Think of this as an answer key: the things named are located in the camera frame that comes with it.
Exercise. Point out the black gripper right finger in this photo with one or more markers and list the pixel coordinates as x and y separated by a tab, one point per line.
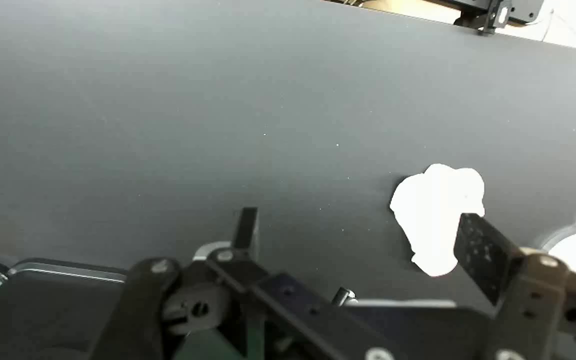
484	257

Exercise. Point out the black camera device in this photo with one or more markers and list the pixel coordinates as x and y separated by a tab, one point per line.
501	10

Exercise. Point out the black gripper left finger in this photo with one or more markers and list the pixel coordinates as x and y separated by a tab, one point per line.
281	292

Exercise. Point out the white towel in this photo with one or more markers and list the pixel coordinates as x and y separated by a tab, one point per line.
439	220

